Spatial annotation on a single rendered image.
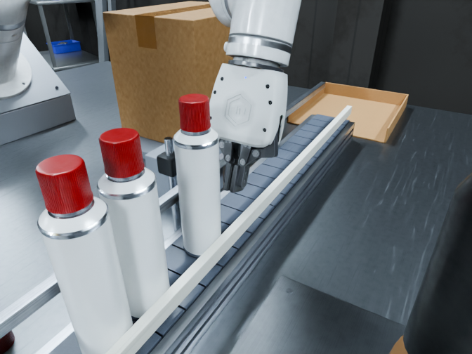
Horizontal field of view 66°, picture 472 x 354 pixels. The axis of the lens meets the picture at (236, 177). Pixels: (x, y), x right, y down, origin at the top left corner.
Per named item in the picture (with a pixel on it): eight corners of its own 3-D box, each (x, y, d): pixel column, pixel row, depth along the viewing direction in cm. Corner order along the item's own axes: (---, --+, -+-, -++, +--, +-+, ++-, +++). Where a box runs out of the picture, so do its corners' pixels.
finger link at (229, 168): (215, 140, 51) (208, 185, 53) (235, 145, 50) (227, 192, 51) (227, 139, 54) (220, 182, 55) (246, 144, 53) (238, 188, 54)
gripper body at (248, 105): (210, 49, 48) (197, 134, 50) (282, 57, 43) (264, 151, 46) (237, 58, 54) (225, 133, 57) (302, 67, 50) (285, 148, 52)
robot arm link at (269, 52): (213, 31, 46) (210, 56, 47) (277, 38, 43) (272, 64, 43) (244, 45, 54) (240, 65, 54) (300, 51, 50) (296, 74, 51)
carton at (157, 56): (200, 154, 79) (193, 20, 66) (121, 131, 90) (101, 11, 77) (265, 112, 102) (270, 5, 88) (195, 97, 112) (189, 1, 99)
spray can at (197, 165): (207, 264, 46) (199, 109, 36) (175, 249, 49) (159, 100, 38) (229, 241, 50) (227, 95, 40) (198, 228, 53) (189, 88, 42)
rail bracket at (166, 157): (201, 247, 57) (195, 151, 48) (164, 232, 60) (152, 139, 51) (213, 235, 59) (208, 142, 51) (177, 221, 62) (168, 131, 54)
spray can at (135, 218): (149, 330, 38) (118, 153, 28) (114, 309, 40) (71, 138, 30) (180, 296, 42) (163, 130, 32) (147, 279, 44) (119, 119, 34)
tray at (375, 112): (385, 143, 89) (388, 128, 87) (286, 123, 100) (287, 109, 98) (405, 107, 111) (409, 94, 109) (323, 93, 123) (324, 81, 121)
